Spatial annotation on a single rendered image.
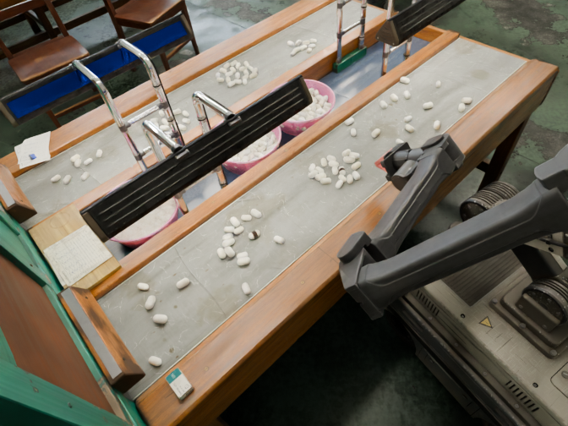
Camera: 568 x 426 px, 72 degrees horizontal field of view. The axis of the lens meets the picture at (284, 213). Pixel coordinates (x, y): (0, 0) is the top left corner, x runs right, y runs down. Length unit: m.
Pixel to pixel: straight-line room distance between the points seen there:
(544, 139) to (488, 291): 1.52
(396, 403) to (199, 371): 0.95
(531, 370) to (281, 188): 0.90
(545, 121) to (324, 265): 2.14
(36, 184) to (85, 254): 0.46
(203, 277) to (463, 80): 1.24
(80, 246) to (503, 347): 1.28
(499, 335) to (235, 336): 0.80
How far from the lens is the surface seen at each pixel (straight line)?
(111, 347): 1.00
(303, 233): 1.16
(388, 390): 1.75
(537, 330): 1.39
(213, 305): 1.08
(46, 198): 1.57
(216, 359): 1.00
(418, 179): 0.87
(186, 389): 0.98
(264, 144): 1.43
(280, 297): 1.03
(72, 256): 1.29
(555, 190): 0.57
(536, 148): 2.73
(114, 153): 1.60
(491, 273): 1.49
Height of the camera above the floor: 1.69
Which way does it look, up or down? 52 degrees down
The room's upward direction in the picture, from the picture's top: 8 degrees counter-clockwise
